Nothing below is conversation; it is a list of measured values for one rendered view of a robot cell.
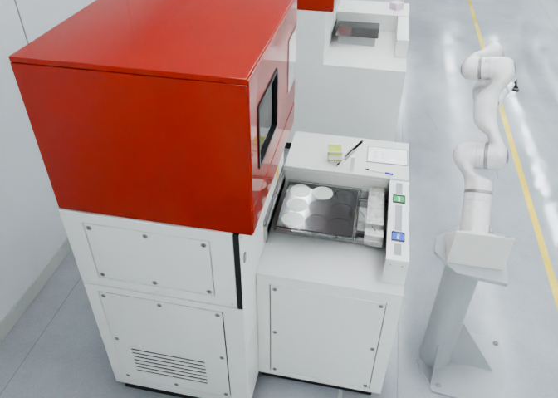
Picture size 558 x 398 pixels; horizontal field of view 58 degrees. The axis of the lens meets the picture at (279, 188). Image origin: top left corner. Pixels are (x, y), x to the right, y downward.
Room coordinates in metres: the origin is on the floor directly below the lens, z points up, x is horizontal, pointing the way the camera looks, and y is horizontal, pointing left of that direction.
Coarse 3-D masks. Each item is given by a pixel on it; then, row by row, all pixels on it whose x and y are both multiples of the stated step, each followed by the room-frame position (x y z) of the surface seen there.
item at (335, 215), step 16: (288, 192) 1.96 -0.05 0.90; (336, 192) 1.97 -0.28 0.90; (352, 192) 1.97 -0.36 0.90; (320, 208) 1.85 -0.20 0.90; (336, 208) 1.85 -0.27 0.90; (352, 208) 1.85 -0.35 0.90; (304, 224) 1.73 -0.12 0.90; (320, 224) 1.73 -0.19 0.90; (336, 224) 1.73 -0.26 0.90; (352, 224) 1.73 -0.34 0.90
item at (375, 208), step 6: (372, 198) 1.95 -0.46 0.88; (378, 198) 1.95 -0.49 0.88; (384, 198) 1.95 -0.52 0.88; (372, 204) 1.90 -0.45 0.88; (378, 204) 1.90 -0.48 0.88; (372, 210) 1.85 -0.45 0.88; (378, 210) 1.85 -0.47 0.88; (366, 216) 1.81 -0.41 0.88; (372, 216) 1.81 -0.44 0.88; (378, 216) 1.81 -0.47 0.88; (366, 228) 1.72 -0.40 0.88; (372, 228) 1.72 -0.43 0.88; (366, 240) 1.65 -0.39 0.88; (372, 240) 1.65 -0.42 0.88; (372, 246) 1.64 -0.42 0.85; (378, 246) 1.63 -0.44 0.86
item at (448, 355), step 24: (456, 264) 1.56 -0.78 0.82; (456, 288) 1.58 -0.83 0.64; (432, 312) 1.66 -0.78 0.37; (456, 312) 1.57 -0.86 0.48; (432, 336) 1.61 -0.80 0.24; (456, 336) 1.58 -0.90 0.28; (480, 336) 1.78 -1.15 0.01; (432, 360) 1.58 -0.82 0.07; (456, 360) 1.61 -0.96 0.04; (480, 360) 1.57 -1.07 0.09; (432, 384) 1.48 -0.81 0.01; (456, 384) 1.48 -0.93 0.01; (480, 384) 1.48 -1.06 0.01
